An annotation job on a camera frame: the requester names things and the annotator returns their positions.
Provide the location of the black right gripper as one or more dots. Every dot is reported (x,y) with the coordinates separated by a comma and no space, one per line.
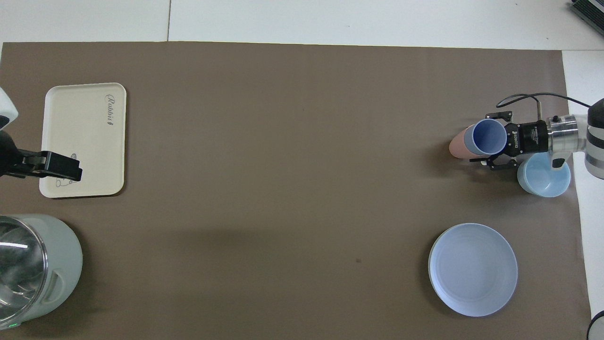
(528,137)

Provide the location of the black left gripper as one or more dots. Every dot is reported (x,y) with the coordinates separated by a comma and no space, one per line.
(8,156)

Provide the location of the blue plastic cup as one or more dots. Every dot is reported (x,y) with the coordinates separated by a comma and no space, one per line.
(488,137)

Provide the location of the pink plastic cup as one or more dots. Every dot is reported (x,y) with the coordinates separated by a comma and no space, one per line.
(457,146)

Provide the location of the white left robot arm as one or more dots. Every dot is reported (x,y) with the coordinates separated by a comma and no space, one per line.
(5,106)

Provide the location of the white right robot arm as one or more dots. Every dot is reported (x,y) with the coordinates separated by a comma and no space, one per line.
(566,134)

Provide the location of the cream tray with Rabbit print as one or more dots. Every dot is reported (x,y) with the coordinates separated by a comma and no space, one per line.
(80,137)

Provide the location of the light blue bowl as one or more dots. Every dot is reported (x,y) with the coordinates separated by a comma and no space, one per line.
(542,182)

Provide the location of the pale green electric pot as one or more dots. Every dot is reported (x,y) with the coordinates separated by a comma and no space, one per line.
(63,255)

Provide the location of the glass pot lid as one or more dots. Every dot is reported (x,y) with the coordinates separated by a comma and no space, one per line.
(21,269)

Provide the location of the pale blue round plate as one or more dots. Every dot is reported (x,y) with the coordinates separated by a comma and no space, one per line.
(472,269)

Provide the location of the grey ribbed device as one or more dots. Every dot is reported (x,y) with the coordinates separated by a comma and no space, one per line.
(590,12)

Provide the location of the brown paper table mat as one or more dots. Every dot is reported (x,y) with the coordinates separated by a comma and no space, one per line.
(292,189)

